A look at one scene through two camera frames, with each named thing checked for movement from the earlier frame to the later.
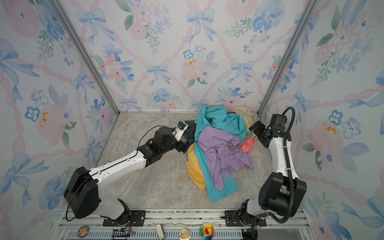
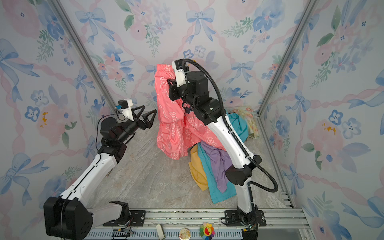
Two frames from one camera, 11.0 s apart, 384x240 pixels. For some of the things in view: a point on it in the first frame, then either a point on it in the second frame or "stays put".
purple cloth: x=223 y=154 stays put
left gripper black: x=180 y=148 → x=140 y=126
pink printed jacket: x=247 y=144 → x=178 y=129
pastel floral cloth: x=247 y=115 stays put
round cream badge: x=185 y=234 stays put
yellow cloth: x=195 y=171 stays put
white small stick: x=160 y=232 stays put
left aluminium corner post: x=69 y=26 stays put
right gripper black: x=257 y=130 → x=174 y=90
